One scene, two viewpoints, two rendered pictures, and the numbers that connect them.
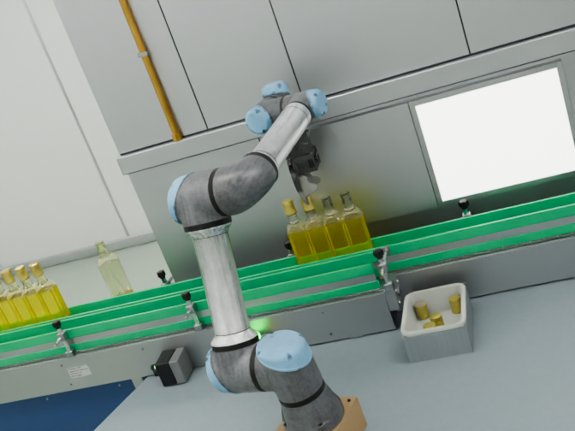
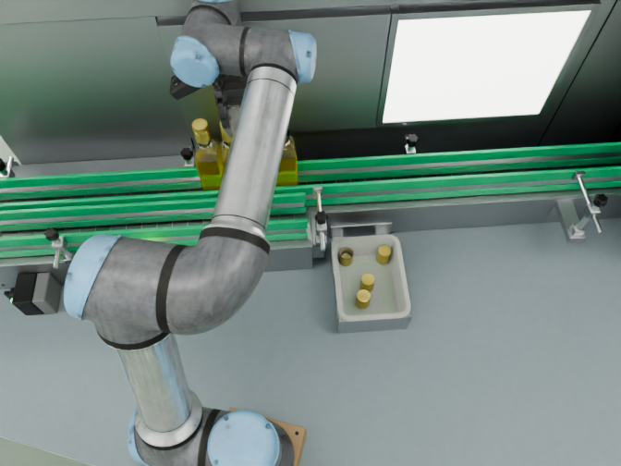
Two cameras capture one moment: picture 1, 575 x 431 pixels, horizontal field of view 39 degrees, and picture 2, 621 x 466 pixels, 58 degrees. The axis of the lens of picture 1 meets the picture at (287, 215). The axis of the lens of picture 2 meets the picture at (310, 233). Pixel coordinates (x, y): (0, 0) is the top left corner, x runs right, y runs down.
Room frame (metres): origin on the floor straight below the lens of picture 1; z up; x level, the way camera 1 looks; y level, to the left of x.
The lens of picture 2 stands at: (1.46, 0.07, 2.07)
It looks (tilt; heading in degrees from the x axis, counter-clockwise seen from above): 60 degrees down; 338
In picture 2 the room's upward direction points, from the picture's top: 1 degrees counter-clockwise
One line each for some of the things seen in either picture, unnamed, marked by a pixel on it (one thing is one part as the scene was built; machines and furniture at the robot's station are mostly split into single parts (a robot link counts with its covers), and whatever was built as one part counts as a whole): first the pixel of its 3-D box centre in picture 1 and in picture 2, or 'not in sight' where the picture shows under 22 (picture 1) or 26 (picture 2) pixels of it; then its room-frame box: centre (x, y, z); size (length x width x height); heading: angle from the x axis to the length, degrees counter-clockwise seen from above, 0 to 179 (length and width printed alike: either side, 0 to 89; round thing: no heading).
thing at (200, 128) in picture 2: (288, 207); (201, 130); (2.29, -0.01, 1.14); 0.04 x 0.04 x 0.04
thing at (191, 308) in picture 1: (190, 315); (60, 255); (2.23, 0.38, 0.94); 0.07 x 0.04 x 0.13; 162
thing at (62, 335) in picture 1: (61, 343); not in sight; (2.38, 0.81, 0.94); 0.07 x 0.04 x 0.13; 162
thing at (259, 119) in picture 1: (269, 114); (211, 49); (2.16, -0.05, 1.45); 0.11 x 0.11 x 0.08; 58
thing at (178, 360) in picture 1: (174, 367); (37, 294); (2.25, 0.49, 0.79); 0.08 x 0.08 x 0.08; 72
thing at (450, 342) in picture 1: (438, 318); (366, 274); (1.98, -0.29, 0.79); 0.27 x 0.17 x 0.08; 162
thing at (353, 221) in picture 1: (359, 239); (285, 169); (2.23, -0.18, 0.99); 0.06 x 0.06 x 0.21; 73
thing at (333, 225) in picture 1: (340, 244); not in sight; (2.25, -0.12, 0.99); 0.06 x 0.06 x 0.21; 72
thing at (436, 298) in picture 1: (437, 320); (368, 282); (1.96, -0.29, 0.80); 0.22 x 0.17 x 0.09; 162
